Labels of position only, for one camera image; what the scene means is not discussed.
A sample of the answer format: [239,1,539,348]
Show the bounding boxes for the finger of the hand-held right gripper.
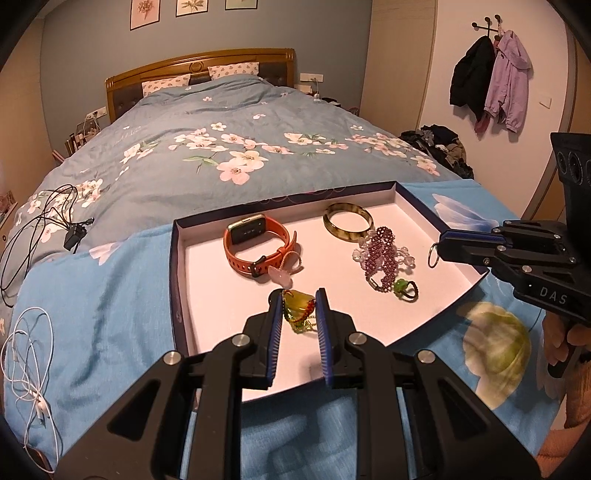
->
[436,222,578,280]

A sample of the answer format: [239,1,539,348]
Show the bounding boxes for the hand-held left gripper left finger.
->
[53,291,284,480]

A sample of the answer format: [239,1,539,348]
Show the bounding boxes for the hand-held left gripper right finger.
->
[315,287,541,480]

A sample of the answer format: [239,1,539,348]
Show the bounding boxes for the yellow glass charm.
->
[281,290,319,332]

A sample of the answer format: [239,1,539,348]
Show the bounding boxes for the pink stone pendant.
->
[267,251,303,289]

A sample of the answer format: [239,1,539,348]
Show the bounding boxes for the dark blue cardboard tray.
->
[170,181,490,398]

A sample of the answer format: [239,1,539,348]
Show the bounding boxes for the purple bead bracelet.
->
[365,226,398,292]

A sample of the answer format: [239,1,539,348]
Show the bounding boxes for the clear bead bracelet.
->
[353,235,417,269]

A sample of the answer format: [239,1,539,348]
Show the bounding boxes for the person's right forearm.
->
[556,360,591,435]

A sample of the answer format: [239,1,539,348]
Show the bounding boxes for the person's right hand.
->
[541,314,591,370]

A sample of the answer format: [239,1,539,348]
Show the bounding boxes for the tortoiseshell bangle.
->
[323,202,374,243]

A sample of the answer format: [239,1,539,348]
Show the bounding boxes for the orange smartwatch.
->
[223,213,297,278]

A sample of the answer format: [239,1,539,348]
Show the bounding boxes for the pile of dark clothes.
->
[399,124,474,180]

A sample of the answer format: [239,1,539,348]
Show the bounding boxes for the purple jacket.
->
[484,30,531,134]

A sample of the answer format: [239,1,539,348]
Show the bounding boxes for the black jacket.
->
[450,36,497,121]

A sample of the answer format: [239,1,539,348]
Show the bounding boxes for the light blue flower blanket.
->
[9,180,561,480]

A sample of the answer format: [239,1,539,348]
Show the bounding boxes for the pink fleece cloth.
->
[536,427,583,469]

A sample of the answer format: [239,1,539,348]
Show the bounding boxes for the grey-blue floral duvet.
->
[0,76,465,305]

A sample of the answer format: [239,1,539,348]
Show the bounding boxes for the white earphones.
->
[2,307,61,462]

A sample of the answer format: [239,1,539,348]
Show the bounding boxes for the white patterned pillow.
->
[141,74,191,97]
[208,62,260,79]

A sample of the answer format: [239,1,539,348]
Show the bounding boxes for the wooden bed headboard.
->
[105,48,297,124]

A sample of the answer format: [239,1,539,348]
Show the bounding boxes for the black charger cable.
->
[0,185,95,308]

